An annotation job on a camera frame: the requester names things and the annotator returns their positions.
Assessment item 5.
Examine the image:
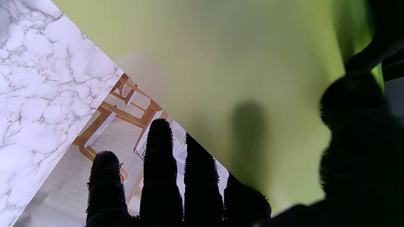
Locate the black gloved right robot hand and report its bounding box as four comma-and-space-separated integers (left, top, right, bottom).
86, 72, 404, 227

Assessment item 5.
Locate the yellow-green translucent file folder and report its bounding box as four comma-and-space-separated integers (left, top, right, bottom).
52, 0, 385, 216

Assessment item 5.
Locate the printed room scene backdrop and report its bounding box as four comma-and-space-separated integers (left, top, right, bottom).
13, 73, 272, 227

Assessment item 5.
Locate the green folder slide bar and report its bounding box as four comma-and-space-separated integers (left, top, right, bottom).
331, 0, 385, 93

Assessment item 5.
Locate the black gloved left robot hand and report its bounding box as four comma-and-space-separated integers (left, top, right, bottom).
345, 0, 404, 82

